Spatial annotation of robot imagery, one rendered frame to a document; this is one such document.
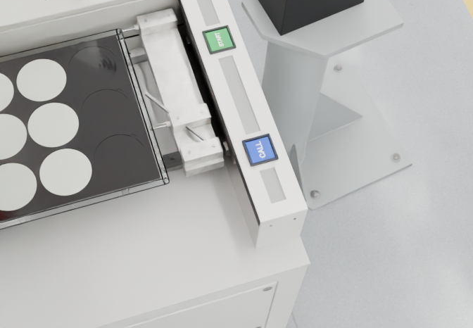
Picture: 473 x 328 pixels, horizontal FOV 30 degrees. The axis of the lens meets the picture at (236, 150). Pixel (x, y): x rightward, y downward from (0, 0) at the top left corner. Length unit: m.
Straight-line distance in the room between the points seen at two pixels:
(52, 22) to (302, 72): 0.66
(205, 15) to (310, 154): 1.01
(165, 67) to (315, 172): 0.98
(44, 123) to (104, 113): 0.12
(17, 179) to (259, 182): 0.47
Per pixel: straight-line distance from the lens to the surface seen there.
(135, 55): 1.92
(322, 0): 1.96
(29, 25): 1.87
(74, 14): 1.87
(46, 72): 1.85
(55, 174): 1.74
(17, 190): 1.74
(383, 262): 2.67
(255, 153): 1.68
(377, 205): 2.73
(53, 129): 1.79
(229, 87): 1.75
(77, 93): 1.82
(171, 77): 1.85
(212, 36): 1.80
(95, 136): 1.77
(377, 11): 2.06
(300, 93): 2.28
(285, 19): 1.94
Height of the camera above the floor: 2.46
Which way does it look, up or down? 63 degrees down
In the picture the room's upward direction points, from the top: 6 degrees clockwise
